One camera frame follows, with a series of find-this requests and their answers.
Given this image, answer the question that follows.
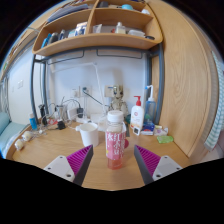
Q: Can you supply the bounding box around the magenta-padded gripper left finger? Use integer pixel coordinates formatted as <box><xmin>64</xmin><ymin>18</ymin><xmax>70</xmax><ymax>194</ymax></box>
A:
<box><xmin>43</xmin><ymin>144</ymin><xmax>95</xmax><ymax>187</ymax></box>

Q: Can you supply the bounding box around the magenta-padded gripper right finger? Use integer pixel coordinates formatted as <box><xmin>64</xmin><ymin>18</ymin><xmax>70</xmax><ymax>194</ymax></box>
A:
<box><xmin>133</xmin><ymin>144</ymin><xmax>184</xmax><ymax>186</ymax></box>

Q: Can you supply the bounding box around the clear pink-labelled drink bottle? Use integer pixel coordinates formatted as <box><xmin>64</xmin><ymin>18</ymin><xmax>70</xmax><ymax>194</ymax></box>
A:
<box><xmin>105</xmin><ymin>110</ymin><xmax>128</xmax><ymax>170</ymax></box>

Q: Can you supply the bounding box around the green packet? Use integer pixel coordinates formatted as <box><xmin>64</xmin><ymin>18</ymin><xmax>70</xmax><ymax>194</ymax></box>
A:
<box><xmin>156</xmin><ymin>134</ymin><xmax>175</xmax><ymax>145</ymax></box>

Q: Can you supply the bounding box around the small blue box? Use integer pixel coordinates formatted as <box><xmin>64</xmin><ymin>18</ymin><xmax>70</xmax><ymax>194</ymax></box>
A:
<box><xmin>142</xmin><ymin>120</ymin><xmax>156</xmax><ymax>136</ymax></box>

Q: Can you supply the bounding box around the black charger block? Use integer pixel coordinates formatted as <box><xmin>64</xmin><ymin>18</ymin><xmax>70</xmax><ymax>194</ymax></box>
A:
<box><xmin>56</xmin><ymin>119</ymin><xmax>67</xmax><ymax>131</ymax></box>

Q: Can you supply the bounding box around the white plastic cup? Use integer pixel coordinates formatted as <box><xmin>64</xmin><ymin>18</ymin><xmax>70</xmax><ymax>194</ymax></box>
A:
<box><xmin>78</xmin><ymin>122</ymin><xmax>100</xmax><ymax>148</ymax></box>

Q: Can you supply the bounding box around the dark flat case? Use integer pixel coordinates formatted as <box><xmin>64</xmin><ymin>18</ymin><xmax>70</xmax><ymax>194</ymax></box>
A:
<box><xmin>125</xmin><ymin>121</ymin><xmax>131</xmax><ymax>138</ymax></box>

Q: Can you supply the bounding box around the white power strip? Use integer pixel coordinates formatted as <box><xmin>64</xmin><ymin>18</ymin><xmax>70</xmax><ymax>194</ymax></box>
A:
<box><xmin>75</xmin><ymin>114</ymin><xmax>92</xmax><ymax>125</ymax></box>

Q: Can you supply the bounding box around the small blue bottle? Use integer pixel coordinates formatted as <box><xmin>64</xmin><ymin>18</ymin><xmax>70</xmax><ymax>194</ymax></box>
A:
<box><xmin>28</xmin><ymin>113</ymin><xmax>38</xmax><ymax>131</ymax></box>

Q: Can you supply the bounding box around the white power adapter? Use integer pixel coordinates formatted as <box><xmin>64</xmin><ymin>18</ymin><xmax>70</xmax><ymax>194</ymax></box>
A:
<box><xmin>66</xmin><ymin>107</ymin><xmax>79</xmax><ymax>122</ymax></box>

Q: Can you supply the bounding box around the black handheld device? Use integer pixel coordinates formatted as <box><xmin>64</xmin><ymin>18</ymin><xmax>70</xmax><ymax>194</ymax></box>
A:
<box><xmin>38</xmin><ymin>103</ymin><xmax>48</xmax><ymax>126</ymax></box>

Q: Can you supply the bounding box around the white red-pump lotion bottle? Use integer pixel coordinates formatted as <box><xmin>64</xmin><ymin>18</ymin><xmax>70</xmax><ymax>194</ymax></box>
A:
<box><xmin>129</xmin><ymin>95</ymin><xmax>145</xmax><ymax>132</ymax></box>

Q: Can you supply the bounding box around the blue spray bottle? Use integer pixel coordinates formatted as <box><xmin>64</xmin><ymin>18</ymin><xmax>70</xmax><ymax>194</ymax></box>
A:
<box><xmin>144</xmin><ymin>84</ymin><xmax>157</xmax><ymax>124</ymax></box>

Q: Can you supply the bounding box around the light blue bedding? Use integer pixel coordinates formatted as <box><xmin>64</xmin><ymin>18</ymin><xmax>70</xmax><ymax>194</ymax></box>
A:
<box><xmin>0</xmin><ymin>111</ymin><xmax>29</xmax><ymax>158</ymax></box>

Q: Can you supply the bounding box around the striped hanging towel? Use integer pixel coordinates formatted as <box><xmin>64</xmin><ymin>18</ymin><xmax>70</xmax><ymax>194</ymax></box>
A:
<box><xmin>203</xmin><ymin>49</ymin><xmax>224</xmax><ymax>153</ymax></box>

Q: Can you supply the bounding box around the small tree figurine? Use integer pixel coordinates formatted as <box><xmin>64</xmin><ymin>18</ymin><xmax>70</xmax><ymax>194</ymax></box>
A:
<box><xmin>108</xmin><ymin>85</ymin><xmax>129</xmax><ymax>118</ymax></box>

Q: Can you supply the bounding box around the white desk lamp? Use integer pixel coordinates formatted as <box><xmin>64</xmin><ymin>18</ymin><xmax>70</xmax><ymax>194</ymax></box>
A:
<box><xmin>48</xmin><ymin>61</ymin><xmax>108</xmax><ymax>118</ymax></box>

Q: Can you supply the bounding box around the wooden shelf unit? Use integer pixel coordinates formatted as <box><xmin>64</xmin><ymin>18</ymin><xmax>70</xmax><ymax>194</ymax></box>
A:
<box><xmin>32</xmin><ymin>0</ymin><xmax>164</xmax><ymax>57</ymax></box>

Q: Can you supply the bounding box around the grey metal bed frame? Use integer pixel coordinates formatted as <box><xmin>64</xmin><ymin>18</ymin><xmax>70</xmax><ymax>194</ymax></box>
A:
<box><xmin>29</xmin><ymin>43</ymin><xmax>165</xmax><ymax>126</ymax></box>

